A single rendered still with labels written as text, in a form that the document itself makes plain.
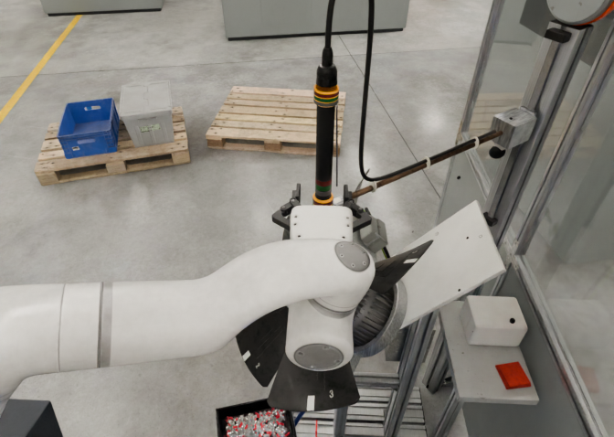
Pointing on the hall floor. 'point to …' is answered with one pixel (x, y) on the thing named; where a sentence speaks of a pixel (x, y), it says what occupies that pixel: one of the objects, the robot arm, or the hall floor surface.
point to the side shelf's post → (448, 416)
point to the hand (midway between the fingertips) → (322, 194)
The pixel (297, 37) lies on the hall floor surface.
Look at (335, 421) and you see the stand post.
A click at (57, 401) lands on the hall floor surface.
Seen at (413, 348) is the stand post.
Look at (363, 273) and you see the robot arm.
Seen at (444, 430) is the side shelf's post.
